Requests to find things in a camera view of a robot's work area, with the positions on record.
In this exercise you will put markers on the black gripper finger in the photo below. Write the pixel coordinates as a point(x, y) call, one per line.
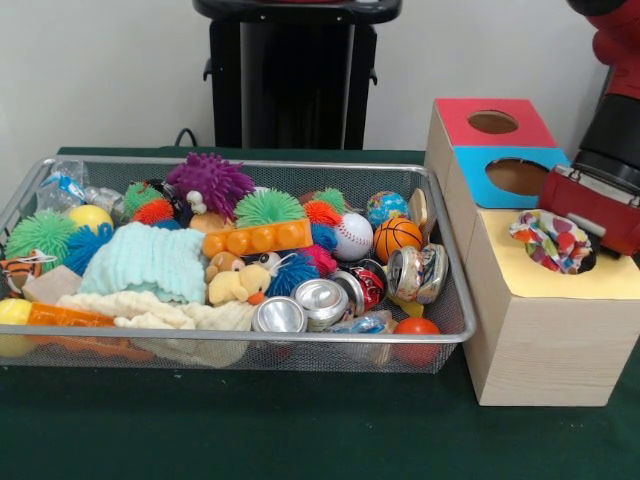
point(591, 257)

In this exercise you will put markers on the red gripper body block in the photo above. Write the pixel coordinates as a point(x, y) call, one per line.
point(600, 205)

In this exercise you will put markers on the multicolour dotted wrapper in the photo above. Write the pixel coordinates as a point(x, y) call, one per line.
point(550, 240)

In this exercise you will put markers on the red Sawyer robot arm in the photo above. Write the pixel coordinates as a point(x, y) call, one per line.
point(620, 125)

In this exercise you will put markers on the wooden box with three holes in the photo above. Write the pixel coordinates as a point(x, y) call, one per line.
point(550, 350)

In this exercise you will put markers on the silver drink can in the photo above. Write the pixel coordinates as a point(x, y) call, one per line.
point(417, 272)

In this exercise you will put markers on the red-orange ball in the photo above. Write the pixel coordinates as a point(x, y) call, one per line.
point(416, 330)

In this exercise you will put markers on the small basketball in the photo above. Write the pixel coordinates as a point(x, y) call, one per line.
point(397, 239)

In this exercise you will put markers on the small baseball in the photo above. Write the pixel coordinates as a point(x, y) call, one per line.
point(352, 235)

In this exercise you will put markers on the bright green spiky ball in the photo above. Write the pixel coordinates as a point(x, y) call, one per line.
point(270, 207)

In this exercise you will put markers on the orange toy building brick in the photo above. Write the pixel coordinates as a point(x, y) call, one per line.
point(257, 240)

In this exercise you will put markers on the yellow plush duck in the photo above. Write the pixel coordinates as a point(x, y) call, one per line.
point(240, 286)

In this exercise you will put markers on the dark green table cloth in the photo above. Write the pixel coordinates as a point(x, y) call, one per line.
point(250, 430)

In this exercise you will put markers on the purple spiky toy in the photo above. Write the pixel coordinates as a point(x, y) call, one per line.
point(210, 180)

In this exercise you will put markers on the mint green cloth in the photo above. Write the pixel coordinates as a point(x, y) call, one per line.
point(145, 265)

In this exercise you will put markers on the blue spiky ball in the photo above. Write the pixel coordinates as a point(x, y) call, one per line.
point(87, 247)

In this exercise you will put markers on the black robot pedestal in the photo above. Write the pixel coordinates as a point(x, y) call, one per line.
point(280, 75)

